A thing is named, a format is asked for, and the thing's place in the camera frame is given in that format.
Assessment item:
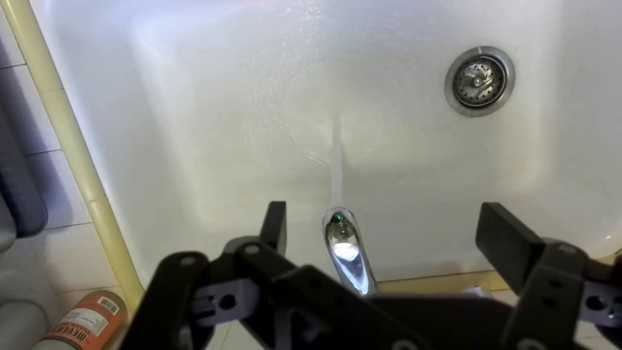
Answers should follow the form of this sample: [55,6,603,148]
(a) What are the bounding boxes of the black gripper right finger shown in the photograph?
[474,202,622,350]

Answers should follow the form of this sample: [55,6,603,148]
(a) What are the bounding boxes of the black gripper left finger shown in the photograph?
[119,200,416,350]

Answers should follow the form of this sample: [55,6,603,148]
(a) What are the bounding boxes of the orange bottle with white label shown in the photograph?
[31,288,130,350]

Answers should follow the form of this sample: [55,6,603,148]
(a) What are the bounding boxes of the chrome faucet body with spout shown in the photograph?
[321,204,381,299]

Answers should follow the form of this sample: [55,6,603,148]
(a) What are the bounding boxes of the white kitchen sink basin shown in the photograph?
[27,0,622,288]

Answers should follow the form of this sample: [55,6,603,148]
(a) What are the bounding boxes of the metal sink drain strainer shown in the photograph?
[443,45,517,119]

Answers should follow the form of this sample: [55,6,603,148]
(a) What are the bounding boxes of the grey cylindrical container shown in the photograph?
[0,297,51,350]

